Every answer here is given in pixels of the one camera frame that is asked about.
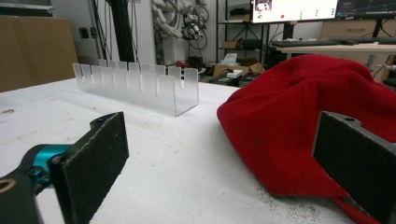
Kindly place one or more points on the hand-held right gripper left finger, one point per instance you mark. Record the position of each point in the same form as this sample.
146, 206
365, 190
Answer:
93, 161

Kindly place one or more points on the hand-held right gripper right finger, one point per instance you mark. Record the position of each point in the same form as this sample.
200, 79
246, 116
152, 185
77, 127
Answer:
358, 161

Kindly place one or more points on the red cap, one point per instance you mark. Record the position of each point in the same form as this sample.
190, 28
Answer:
299, 124

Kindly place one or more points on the clear acrylic slotted rack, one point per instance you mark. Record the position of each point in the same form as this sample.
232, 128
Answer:
140, 84

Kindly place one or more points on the light wooden desk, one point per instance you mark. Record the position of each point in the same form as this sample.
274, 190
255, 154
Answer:
336, 48

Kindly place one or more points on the brown cardboard panel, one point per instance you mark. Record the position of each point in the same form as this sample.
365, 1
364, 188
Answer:
32, 51

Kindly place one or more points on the black keyboard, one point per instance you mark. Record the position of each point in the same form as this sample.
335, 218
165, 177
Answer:
300, 43

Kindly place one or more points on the black metal stand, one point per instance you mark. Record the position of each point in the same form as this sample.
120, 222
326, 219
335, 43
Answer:
122, 29

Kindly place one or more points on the small white box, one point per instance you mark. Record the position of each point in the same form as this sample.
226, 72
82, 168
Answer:
234, 73

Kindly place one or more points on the open cardboard box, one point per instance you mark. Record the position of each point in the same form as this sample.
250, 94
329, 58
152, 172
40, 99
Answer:
236, 69

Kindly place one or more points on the dark computer monitor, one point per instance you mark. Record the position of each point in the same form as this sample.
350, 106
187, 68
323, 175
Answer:
367, 7

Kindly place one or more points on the black metal shelf rack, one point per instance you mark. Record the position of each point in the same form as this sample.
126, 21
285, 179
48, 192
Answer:
239, 31

